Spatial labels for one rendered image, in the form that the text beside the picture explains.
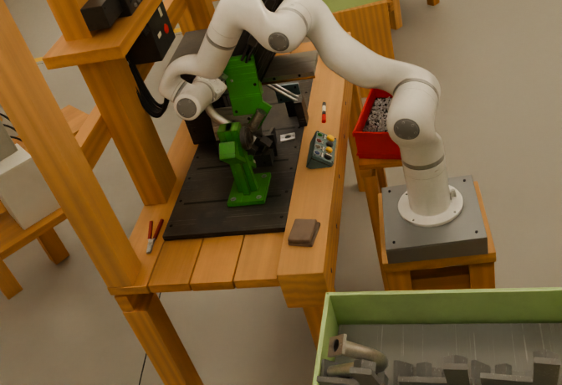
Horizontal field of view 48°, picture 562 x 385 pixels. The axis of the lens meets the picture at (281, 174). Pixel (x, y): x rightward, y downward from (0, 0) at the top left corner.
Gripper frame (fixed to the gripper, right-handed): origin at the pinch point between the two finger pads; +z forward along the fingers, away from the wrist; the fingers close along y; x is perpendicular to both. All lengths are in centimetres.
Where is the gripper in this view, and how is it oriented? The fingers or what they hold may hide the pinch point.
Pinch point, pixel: (216, 79)
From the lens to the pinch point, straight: 219.7
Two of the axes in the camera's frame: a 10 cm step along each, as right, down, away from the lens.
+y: -8.0, -5.9, -1.0
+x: -5.7, 7.0, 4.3
